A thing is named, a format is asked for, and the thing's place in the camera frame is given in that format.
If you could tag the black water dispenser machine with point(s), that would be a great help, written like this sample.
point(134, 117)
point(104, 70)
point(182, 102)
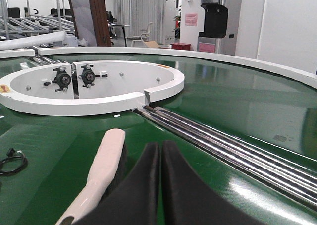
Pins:
point(221, 24)

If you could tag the red box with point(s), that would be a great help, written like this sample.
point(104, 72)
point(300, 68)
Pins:
point(181, 46)

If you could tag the brown wooden pillar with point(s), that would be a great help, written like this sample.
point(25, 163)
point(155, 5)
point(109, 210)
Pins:
point(100, 23)

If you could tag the white rolled sheet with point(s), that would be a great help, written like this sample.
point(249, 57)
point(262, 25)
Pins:
point(33, 40)

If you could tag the pink wall notice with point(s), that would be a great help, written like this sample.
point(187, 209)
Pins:
point(191, 19)

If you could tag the steel conveyor rollers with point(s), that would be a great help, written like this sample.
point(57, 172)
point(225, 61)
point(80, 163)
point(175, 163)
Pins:
point(285, 176)
point(39, 59)

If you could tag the white outer conveyor rim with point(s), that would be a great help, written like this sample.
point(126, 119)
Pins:
point(285, 71)

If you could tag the pink hand brush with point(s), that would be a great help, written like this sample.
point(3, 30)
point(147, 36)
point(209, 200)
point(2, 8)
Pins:
point(105, 173)

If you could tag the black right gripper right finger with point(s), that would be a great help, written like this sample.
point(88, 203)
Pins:
point(187, 200)

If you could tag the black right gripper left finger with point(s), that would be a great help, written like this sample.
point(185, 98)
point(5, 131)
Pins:
point(135, 200)

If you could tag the cardboard box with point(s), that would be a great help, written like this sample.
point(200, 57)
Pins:
point(154, 44)

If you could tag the black bearing right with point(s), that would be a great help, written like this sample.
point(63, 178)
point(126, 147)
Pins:
point(88, 75)

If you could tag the black bearing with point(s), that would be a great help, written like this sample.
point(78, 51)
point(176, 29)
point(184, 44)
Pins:
point(88, 75)
point(62, 79)

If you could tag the white outer rim left segment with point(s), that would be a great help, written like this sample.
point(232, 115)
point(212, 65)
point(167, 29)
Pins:
point(16, 53)

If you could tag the metal roller rack shelf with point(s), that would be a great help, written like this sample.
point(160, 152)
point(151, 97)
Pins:
point(23, 18)

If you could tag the white chair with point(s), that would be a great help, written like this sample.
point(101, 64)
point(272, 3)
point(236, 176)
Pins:
point(143, 36)

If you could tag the steel conveyor rollers far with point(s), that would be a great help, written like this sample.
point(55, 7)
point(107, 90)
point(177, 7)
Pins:
point(39, 59)

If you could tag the black bearing left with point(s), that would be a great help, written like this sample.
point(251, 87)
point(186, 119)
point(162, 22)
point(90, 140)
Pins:
point(62, 79)

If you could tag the steel conveyor rollers near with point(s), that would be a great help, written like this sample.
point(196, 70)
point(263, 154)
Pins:
point(285, 176)

